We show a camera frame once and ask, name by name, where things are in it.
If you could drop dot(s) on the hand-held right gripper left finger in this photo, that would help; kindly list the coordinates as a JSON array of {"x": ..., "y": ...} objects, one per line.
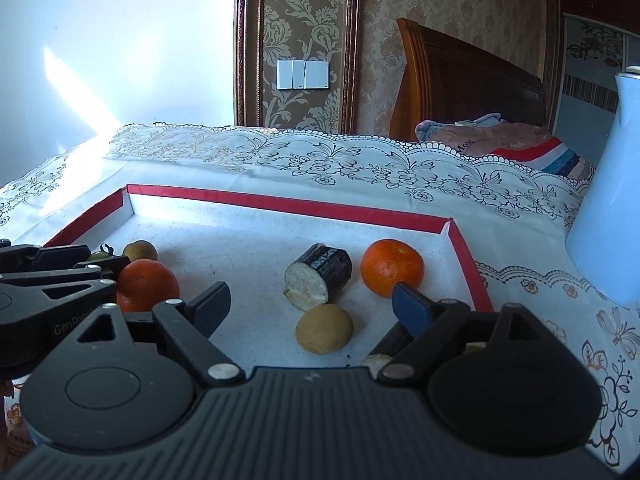
[{"x": 210, "y": 307}]

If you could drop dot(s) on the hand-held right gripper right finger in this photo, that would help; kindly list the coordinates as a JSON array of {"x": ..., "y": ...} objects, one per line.
[{"x": 412, "y": 310}]

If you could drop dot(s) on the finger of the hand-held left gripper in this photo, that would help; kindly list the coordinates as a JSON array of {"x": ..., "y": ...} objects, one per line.
[
  {"x": 45, "y": 257},
  {"x": 100, "y": 272}
]

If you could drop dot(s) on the small brown-yellow round fruit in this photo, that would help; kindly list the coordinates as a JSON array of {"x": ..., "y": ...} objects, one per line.
[{"x": 141, "y": 251}]

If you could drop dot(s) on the orange tangerine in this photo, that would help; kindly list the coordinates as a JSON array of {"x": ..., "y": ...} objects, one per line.
[
  {"x": 150, "y": 282},
  {"x": 390, "y": 265}
]

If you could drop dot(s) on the red cardboard tray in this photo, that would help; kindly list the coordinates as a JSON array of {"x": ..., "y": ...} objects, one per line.
[{"x": 250, "y": 250}]

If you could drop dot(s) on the tan yellow round fruit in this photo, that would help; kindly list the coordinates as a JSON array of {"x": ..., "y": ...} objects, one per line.
[{"x": 325, "y": 330}]

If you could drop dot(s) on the light blue cloth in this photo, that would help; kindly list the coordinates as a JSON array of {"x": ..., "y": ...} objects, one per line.
[{"x": 427, "y": 130}]

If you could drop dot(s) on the folded bedding pile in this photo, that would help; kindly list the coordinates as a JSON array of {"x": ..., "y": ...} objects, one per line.
[{"x": 550, "y": 160}]

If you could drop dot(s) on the light blue electric kettle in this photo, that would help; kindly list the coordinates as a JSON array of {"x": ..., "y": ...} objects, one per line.
[{"x": 610, "y": 210}]

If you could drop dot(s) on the brown wooden headboard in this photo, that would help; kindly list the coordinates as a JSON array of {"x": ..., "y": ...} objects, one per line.
[{"x": 460, "y": 90}]

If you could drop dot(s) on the sliding door wardrobe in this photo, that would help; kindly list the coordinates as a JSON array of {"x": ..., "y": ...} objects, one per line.
[{"x": 590, "y": 60}]

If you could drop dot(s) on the white wall light switch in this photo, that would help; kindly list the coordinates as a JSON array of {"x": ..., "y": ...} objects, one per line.
[{"x": 302, "y": 74}]

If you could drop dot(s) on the framed gold floral wall panel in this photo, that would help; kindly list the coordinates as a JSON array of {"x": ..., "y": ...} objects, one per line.
[{"x": 300, "y": 10}]

